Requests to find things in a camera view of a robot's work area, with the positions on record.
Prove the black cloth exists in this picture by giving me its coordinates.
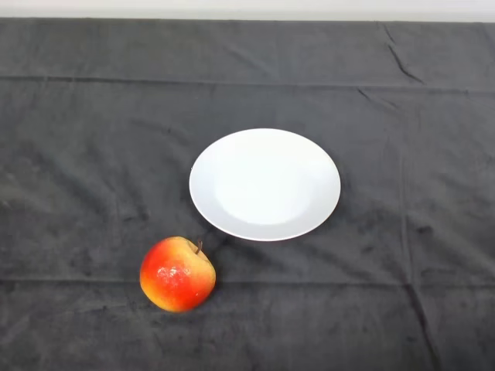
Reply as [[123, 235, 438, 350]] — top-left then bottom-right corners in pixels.
[[0, 17, 495, 371]]

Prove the white round plate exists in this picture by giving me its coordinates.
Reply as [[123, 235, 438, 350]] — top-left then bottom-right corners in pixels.
[[189, 128, 342, 242]]

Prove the red yellow apple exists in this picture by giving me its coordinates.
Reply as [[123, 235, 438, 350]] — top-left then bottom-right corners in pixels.
[[139, 236, 217, 313]]

